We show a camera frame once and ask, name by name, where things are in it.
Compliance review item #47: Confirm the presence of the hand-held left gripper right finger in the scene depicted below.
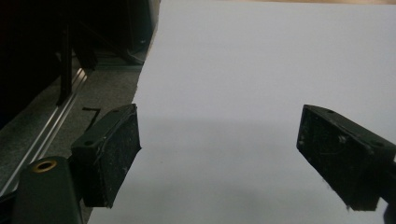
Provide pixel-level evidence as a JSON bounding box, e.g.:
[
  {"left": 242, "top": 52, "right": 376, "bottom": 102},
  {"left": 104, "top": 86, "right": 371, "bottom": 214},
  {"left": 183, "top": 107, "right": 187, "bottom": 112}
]
[{"left": 296, "top": 104, "right": 396, "bottom": 212}]

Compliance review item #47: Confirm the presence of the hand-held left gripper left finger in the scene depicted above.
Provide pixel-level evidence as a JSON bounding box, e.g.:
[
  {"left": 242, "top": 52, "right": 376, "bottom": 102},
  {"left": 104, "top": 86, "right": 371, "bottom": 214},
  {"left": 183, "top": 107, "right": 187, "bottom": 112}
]
[{"left": 12, "top": 103, "right": 143, "bottom": 224}]

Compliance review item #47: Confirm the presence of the aluminium floor rail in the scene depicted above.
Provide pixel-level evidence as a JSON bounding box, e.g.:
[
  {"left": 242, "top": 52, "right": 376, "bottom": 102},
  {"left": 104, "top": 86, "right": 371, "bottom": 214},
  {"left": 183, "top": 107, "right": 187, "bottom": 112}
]
[{"left": 0, "top": 67, "right": 89, "bottom": 198}]

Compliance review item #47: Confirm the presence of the black metal stand leg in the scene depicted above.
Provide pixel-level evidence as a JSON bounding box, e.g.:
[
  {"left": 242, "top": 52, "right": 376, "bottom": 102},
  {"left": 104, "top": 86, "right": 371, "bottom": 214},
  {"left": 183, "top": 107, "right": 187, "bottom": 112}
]
[{"left": 55, "top": 21, "right": 75, "bottom": 106}]

